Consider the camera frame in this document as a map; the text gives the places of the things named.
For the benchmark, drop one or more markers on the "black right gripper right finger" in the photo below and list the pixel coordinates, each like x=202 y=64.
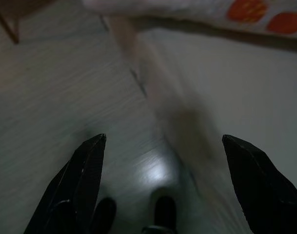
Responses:
x=265 y=190

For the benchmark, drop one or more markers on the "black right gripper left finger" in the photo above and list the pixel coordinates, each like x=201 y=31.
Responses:
x=75 y=185

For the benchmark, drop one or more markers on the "black robot left foot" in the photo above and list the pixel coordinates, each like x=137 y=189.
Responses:
x=105 y=217

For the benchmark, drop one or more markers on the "black robot foot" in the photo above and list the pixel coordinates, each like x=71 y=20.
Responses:
x=105 y=217
x=164 y=209

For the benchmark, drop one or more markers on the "black robot right foot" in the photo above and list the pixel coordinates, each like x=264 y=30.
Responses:
x=164 y=209

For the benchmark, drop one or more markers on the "brown wooden furniture leg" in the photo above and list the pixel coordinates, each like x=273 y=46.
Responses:
x=6 y=22

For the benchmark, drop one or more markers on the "white bedding with orange print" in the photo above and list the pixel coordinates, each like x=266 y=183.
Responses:
x=211 y=9

